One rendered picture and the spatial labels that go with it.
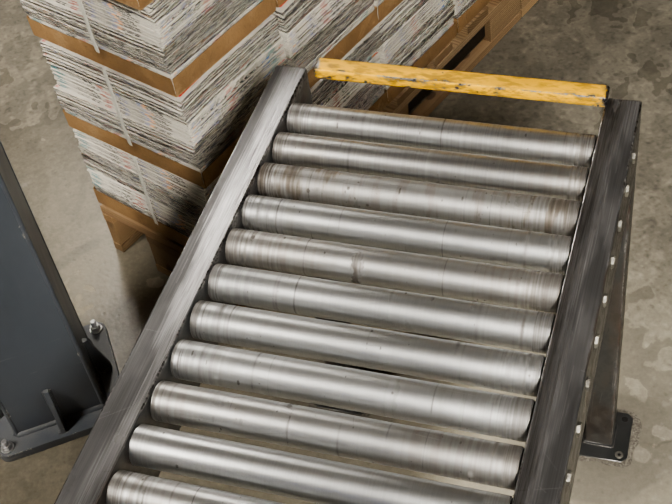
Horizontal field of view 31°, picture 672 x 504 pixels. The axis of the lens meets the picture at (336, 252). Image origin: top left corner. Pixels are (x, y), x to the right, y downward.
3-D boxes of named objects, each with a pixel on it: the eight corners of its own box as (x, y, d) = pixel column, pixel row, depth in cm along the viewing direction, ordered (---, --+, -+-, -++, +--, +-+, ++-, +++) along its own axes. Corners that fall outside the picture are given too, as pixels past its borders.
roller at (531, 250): (231, 205, 165) (235, 235, 168) (577, 252, 151) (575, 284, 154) (244, 186, 169) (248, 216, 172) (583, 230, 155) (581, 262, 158)
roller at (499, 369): (199, 315, 159) (191, 290, 156) (555, 374, 146) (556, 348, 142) (185, 344, 156) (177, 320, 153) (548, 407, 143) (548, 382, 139)
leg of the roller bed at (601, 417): (587, 419, 229) (600, 159, 180) (618, 424, 228) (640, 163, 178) (582, 444, 226) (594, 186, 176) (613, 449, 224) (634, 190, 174)
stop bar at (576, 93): (320, 65, 184) (319, 55, 182) (610, 93, 171) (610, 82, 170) (314, 79, 182) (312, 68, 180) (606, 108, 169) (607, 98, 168)
